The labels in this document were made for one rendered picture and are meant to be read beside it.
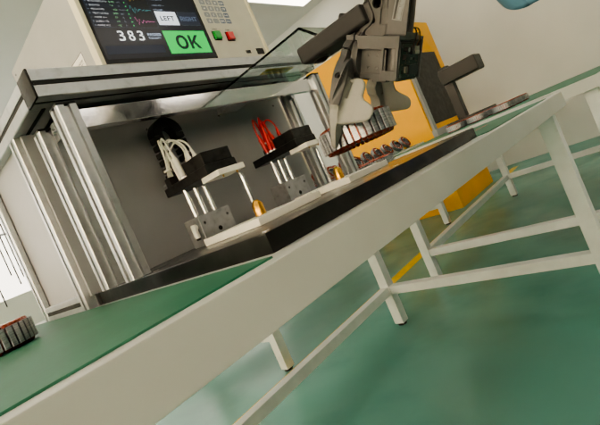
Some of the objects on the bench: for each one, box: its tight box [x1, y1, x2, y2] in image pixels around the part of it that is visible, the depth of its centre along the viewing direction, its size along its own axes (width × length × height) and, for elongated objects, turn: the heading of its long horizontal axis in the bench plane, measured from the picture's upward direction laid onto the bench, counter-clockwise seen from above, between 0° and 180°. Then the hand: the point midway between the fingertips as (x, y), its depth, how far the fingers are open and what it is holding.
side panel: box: [0, 138, 104, 322], centre depth 83 cm, size 28×3×32 cm, turn 134°
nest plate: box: [204, 190, 321, 246], centre depth 71 cm, size 15×15×1 cm
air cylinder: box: [271, 174, 312, 207], centre depth 99 cm, size 5×8×6 cm
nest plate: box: [295, 159, 388, 200], centre depth 89 cm, size 15×15×1 cm
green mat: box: [473, 98, 546, 137], centre depth 143 cm, size 94×61×1 cm, turn 134°
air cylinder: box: [184, 205, 237, 249], centre depth 81 cm, size 5×8×6 cm
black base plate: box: [98, 128, 477, 304], centre depth 81 cm, size 47×64×2 cm
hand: (356, 137), depth 62 cm, fingers closed on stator, 13 cm apart
